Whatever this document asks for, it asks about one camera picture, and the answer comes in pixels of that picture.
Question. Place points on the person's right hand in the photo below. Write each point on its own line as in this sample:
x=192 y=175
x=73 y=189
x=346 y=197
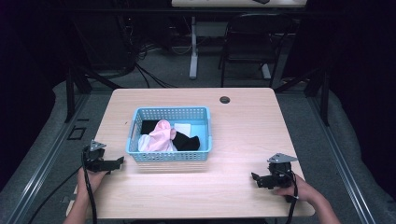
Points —
x=303 y=191

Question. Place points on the white sock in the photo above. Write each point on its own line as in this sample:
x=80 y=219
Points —
x=183 y=128

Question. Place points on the black metal stand frame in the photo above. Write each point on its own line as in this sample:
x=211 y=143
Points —
x=323 y=96
x=71 y=93

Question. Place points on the black folding chair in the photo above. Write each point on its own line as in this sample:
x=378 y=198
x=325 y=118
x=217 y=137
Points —
x=249 y=57

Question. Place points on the aluminium floor rail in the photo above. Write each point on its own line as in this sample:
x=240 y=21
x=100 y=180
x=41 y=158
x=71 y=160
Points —
x=339 y=161
x=46 y=161

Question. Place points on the person's left hand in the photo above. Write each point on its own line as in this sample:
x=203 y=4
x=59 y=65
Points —
x=90 y=182

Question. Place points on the black sock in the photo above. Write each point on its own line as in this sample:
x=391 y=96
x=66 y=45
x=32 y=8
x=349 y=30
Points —
x=148 y=126
x=186 y=143

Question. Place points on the white desk leg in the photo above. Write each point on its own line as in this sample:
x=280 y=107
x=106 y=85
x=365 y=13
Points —
x=194 y=46

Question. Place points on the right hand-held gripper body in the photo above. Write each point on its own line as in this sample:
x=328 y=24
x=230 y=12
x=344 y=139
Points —
x=280 y=174

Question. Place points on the pink sock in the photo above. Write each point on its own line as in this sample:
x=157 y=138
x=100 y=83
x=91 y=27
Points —
x=160 y=137

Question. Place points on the light blue plastic basket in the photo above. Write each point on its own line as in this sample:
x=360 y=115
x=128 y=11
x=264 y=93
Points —
x=169 y=156

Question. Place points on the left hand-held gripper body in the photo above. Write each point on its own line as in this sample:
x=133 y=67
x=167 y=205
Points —
x=93 y=155

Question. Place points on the white desk foot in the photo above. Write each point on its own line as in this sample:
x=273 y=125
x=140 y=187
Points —
x=266 y=71

